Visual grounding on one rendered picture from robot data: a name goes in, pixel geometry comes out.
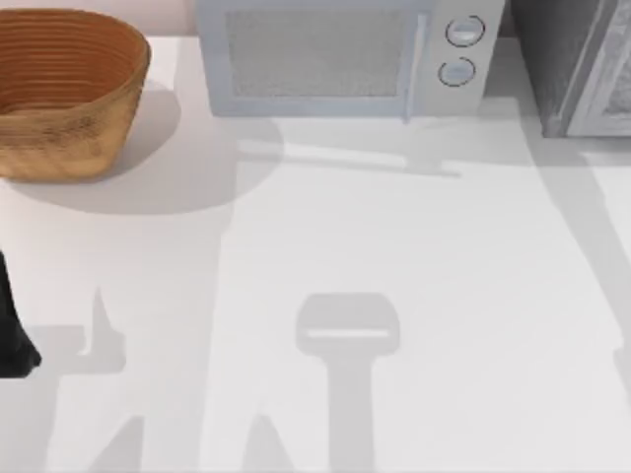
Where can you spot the microwave oven door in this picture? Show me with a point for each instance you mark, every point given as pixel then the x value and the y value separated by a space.
pixel 315 54

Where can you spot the pale microwave oven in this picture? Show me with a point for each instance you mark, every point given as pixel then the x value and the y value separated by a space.
pixel 461 101

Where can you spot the round microwave knob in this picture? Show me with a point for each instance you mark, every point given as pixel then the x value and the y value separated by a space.
pixel 465 30
pixel 457 72

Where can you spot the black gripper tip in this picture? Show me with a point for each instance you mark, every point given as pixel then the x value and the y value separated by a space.
pixel 12 340

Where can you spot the brown woven basket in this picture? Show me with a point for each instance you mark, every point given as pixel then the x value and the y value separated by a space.
pixel 74 133

